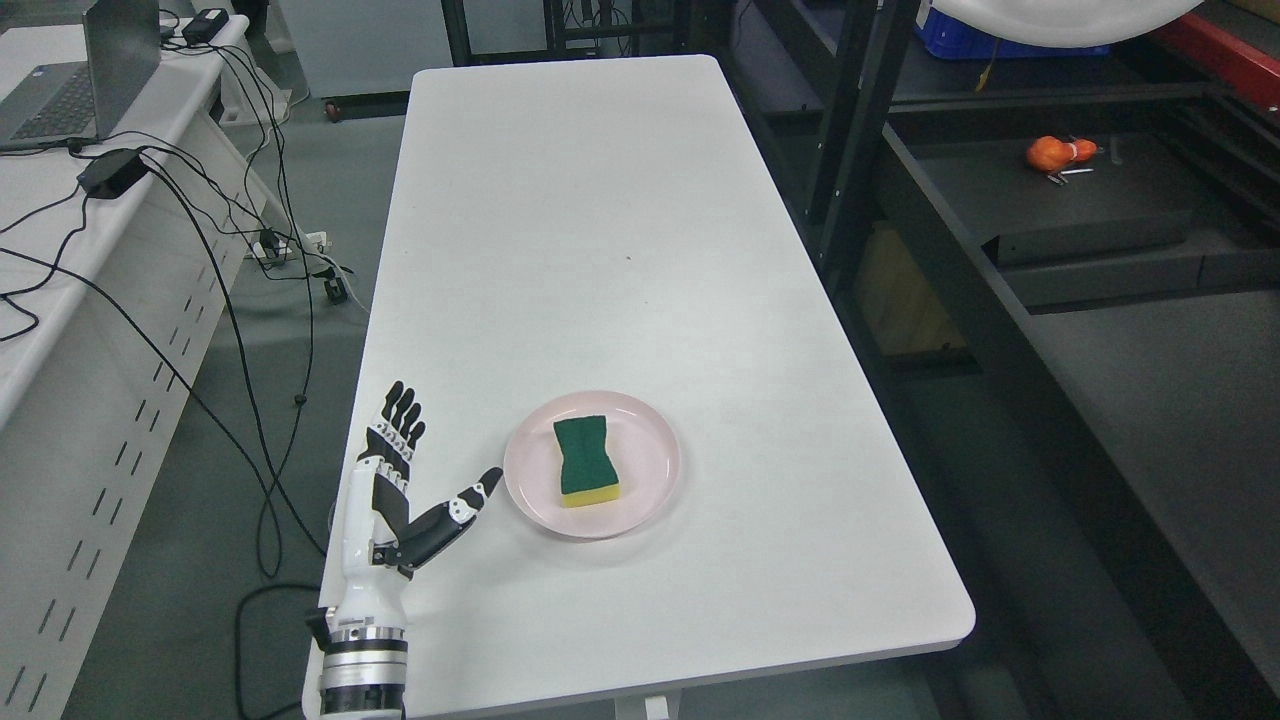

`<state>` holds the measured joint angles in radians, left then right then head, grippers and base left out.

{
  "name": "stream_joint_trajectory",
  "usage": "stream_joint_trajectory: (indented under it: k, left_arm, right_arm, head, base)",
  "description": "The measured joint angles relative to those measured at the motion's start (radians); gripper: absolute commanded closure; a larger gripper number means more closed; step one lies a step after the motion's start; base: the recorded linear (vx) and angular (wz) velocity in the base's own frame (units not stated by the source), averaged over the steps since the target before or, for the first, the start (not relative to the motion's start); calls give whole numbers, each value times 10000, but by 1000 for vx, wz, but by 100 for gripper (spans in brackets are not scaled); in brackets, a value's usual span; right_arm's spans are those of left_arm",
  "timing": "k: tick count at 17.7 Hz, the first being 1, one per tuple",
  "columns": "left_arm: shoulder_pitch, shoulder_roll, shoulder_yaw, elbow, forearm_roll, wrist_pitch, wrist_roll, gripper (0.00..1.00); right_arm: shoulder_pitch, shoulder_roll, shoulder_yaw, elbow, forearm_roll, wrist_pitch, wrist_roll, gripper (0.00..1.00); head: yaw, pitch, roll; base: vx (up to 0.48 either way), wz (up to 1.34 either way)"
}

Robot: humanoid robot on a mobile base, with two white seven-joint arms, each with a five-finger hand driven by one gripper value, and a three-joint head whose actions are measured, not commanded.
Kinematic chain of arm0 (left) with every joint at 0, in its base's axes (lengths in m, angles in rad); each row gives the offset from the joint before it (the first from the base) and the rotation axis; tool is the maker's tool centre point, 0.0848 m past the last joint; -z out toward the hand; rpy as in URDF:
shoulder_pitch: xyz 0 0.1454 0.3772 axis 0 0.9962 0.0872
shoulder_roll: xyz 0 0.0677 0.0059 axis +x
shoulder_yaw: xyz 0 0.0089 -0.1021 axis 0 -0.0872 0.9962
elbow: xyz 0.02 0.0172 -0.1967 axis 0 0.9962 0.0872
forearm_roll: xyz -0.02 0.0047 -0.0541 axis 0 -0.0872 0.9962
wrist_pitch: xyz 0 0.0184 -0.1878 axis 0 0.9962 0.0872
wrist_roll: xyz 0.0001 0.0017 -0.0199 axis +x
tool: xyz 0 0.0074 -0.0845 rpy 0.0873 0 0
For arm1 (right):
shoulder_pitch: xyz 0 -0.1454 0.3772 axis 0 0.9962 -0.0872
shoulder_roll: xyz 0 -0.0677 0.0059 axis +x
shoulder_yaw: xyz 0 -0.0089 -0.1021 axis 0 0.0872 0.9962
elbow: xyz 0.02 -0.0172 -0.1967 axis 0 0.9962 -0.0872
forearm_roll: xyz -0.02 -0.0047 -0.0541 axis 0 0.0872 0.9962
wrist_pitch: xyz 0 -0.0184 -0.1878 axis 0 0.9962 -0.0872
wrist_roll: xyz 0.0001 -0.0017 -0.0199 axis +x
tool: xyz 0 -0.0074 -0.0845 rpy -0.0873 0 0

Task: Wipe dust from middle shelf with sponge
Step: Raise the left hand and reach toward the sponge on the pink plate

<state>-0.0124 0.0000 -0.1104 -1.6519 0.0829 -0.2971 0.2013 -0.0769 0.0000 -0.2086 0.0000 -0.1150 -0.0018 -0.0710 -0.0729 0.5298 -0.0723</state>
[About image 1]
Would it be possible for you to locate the white power strip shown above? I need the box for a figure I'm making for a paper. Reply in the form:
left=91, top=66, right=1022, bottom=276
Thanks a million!
left=244, top=228, right=332, bottom=266

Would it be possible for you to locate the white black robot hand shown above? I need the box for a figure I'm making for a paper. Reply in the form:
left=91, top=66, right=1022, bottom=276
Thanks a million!
left=328, top=380, right=503, bottom=641

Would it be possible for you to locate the white table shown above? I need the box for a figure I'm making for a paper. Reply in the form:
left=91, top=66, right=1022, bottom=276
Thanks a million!
left=346, top=55, right=977, bottom=719

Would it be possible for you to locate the pink round plate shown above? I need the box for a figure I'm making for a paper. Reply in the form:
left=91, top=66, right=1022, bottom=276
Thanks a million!
left=504, top=391, right=682, bottom=541

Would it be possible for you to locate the white side desk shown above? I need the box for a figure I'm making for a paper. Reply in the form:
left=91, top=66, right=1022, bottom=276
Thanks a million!
left=1, top=50, right=283, bottom=719

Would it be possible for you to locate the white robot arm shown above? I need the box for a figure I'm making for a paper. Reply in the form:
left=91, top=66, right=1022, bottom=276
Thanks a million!
left=306, top=607, right=408, bottom=719

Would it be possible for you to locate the black metal shelf rack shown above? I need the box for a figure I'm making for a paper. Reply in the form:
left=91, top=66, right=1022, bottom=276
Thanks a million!
left=678, top=1, right=1277, bottom=719

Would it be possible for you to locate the orange toy on shelf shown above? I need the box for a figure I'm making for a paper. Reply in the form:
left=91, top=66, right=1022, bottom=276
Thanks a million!
left=1024, top=136, right=1100, bottom=186

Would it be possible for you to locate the grey laptop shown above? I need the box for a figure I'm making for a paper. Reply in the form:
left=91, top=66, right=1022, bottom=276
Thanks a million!
left=1, top=1, right=161, bottom=151

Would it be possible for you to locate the blue plastic crate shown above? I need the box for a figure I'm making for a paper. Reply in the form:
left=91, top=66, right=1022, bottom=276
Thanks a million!
left=914, top=4, right=1111, bottom=61

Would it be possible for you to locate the red metal beam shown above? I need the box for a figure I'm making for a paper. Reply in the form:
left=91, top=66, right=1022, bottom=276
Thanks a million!
left=1149, top=13, right=1279, bottom=113

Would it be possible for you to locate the black power adapter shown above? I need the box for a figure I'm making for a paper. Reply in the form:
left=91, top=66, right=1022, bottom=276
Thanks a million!
left=77, top=149, right=148, bottom=200

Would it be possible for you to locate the green yellow sponge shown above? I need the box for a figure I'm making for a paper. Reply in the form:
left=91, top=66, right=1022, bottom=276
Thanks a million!
left=553, top=415, right=621, bottom=509

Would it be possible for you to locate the black power brick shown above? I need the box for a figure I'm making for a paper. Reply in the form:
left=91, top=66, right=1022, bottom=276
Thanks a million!
left=180, top=6, right=230, bottom=47

